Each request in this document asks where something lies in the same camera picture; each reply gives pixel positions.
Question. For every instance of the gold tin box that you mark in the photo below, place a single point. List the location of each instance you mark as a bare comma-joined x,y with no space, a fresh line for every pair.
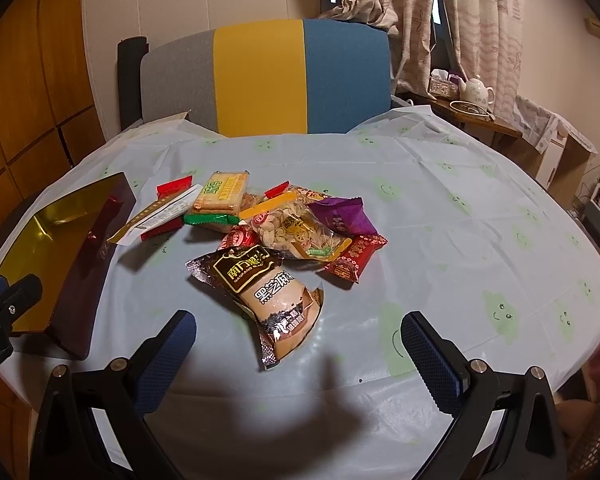
65,244

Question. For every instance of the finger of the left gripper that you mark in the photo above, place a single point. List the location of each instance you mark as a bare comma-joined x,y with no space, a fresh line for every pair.
18,298

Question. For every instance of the clear brown pastry packet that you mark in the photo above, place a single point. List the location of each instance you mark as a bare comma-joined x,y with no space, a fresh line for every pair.
248,200

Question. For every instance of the wall air conditioner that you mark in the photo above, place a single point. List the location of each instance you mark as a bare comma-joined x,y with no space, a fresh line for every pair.
592,26

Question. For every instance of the orange peanut snack bag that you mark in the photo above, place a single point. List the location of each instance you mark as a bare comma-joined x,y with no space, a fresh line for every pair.
285,223

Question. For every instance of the white gold long packet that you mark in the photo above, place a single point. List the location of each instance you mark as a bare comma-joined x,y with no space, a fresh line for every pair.
156,214

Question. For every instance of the white teapot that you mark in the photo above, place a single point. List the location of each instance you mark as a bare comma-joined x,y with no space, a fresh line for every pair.
474,91

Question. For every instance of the red ornate candy packet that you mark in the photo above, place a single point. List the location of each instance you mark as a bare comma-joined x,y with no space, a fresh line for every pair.
350,264

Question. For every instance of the patterned tissue box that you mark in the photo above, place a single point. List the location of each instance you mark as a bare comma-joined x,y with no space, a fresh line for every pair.
444,85

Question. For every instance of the beige patterned curtain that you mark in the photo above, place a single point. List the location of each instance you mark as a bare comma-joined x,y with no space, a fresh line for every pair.
486,41

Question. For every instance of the cardboard box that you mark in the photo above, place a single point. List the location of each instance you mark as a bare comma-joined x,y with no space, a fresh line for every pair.
551,150

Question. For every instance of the grey yellow blue chair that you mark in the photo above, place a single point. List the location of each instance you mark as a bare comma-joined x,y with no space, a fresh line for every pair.
271,77

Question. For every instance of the round woven tray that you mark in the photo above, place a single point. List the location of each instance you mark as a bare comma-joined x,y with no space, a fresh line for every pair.
471,109

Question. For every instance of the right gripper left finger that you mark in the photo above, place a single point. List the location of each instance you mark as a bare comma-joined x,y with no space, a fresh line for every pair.
92,424

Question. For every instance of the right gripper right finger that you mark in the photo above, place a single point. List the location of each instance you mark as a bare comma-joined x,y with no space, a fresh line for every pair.
528,444

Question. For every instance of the sesame stick squirrel packet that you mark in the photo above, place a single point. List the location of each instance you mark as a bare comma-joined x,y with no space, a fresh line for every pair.
305,195

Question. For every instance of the yellow green cracker packet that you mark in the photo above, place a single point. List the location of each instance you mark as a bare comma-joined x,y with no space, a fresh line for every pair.
219,200

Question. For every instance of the bright red snack packet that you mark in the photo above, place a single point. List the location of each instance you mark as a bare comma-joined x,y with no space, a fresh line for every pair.
163,191

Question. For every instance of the wooden side table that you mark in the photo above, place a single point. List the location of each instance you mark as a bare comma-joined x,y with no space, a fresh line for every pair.
493,132

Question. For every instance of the purple snack packet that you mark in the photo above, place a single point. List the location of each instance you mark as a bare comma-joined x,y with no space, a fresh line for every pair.
343,215

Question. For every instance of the brown sesame paste packet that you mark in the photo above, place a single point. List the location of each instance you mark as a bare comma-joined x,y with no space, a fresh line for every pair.
282,307

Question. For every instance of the red white candy packet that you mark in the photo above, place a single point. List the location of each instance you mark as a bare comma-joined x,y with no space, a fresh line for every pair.
240,236

